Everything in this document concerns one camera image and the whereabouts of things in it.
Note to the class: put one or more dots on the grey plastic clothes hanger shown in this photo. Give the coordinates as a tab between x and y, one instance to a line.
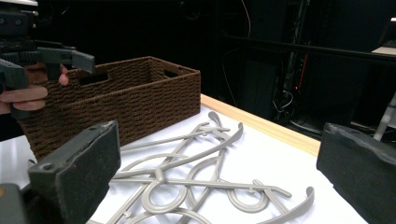
218	184
221	146
199	155

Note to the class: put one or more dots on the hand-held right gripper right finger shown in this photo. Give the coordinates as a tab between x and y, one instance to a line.
361	174

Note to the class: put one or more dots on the beige side table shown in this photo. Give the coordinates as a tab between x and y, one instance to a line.
384	50

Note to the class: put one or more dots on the brown woven basket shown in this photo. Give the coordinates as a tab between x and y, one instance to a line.
130	102

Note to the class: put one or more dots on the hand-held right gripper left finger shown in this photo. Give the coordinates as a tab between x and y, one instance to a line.
77	168

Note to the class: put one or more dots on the white metal stand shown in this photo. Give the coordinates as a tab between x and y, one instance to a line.
386	118

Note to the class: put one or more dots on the black horizontal bar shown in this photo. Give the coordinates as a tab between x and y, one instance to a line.
311	48

